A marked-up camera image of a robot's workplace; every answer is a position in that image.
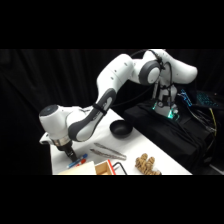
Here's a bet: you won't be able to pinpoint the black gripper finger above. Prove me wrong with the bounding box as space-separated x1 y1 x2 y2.
64 150 75 162
69 149 79 163

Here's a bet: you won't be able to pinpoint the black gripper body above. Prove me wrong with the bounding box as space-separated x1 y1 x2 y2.
54 139 74 154

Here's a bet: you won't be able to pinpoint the red pen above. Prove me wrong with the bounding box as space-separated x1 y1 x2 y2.
75 159 87 168

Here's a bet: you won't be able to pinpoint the light wooden box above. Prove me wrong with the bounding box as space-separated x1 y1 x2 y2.
57 159 117 176

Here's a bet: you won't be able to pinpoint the metal tongs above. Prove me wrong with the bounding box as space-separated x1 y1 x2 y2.
89 142 128 161

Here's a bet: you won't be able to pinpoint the black bowl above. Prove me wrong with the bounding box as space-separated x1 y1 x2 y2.
109 119 134 140

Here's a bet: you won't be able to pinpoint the black curtain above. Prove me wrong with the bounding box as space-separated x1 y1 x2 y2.
0 49 224 176

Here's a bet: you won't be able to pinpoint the black draped robot stand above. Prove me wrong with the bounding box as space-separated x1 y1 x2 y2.
121 99 216 174

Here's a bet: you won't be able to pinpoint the white vertical pole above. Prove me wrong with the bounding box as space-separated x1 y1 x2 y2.
152 80 160 101

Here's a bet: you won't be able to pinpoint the keyboard with cyan lights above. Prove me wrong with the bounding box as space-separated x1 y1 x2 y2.
195 91 220 109

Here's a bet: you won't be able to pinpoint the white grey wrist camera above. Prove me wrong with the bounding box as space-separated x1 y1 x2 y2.
38 132 52 146

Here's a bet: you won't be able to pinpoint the black wire rack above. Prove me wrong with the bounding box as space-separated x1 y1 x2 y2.
111 161 129 176

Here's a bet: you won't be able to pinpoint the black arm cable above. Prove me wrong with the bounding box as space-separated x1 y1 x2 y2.
109 49 174 109

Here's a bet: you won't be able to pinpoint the yellow cable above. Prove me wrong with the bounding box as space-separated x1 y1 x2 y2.
208 107 219 137

